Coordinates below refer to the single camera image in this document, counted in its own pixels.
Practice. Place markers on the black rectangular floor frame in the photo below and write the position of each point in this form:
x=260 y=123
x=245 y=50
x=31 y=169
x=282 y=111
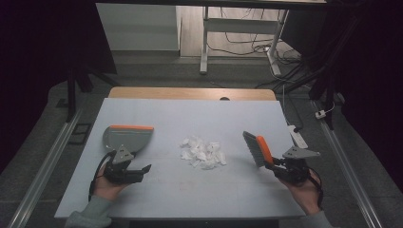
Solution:
x=79 y=133

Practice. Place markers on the grey brush with orange back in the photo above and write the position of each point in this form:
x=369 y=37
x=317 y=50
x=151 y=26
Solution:
x=264 y=148

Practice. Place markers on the person's left hand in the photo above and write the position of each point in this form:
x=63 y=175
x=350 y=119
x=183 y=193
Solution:
x=106 y=188

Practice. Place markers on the person's right hand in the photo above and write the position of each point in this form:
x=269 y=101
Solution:
x=305 y=194

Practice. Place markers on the aluminium floor rail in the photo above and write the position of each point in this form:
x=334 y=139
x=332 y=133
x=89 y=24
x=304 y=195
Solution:
x=44 y=171
x=348 y=171

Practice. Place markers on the small white plug adapter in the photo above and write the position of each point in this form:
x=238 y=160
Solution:
x=320 y=114

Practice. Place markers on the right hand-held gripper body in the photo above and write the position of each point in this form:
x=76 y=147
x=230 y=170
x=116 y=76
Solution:
x=296 y=169

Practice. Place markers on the white power strip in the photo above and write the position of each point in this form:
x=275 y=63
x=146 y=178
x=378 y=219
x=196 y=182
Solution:
x=297 y=137

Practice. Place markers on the wooden table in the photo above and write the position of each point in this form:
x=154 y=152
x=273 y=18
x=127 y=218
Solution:
x=177 y=93

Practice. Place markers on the white table board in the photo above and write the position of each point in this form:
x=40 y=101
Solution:
x=190 y=120

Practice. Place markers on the black metal stand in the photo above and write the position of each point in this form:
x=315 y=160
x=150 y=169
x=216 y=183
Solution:
x=329 y=82
x=72 y=91

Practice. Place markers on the pile of white paper scraps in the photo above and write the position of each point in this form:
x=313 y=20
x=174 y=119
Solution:
x=202 y=153

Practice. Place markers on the grey dustpan with orange edge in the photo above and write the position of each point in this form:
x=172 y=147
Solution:
x=130 y=137

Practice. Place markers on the white cabinet panel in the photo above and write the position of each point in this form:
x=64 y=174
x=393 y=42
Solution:
x=139 y=27

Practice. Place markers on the white metal desk frame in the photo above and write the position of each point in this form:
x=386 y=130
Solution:
x=240 y=25

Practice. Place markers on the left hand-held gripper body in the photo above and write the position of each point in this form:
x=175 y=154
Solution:
x=123 y=172

